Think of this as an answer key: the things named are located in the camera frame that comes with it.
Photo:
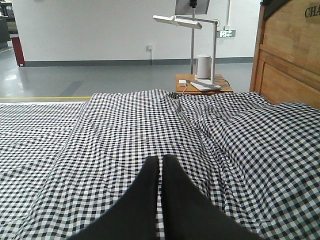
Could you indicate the metal stand with panel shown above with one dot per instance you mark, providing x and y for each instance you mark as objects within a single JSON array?
[{"x": 193, "y": 8}]

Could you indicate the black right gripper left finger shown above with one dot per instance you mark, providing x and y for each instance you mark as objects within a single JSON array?
[{"x": 133, "y": 216}]

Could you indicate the white desk lamp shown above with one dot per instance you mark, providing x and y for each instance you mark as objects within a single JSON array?
[{"x": 195, "y": 23}]

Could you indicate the white charger with cable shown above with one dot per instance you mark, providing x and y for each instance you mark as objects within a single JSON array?
[{"x": 183, "y": 83}]

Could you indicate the white wall socket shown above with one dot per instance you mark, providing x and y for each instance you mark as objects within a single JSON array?
[{"x": 150, "y": 47}]

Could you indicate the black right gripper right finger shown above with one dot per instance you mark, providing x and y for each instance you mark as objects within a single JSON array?
[{"x": 188, "y": 214}]

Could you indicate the green exit sign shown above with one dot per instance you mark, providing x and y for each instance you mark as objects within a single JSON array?
[{"x": 227, "y": 33}]

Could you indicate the white cylindrical speaker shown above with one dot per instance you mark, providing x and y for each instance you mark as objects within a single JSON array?
[{"x": 203, "y": 66}]

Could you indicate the black white checkered bedsheet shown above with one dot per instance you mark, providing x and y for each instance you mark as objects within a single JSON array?
[{"x": 62, "y": 165}]

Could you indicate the wooden bedside table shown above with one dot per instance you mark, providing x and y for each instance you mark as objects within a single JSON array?
[{"x": 191, "y": 90}]

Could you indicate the red cabinet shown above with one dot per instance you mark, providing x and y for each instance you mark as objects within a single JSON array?
[{"x": 17, "y": 47}]

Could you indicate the wooden bed headboard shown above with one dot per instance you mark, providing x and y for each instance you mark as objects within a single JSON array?
[{"x": 286, "y": 64}]

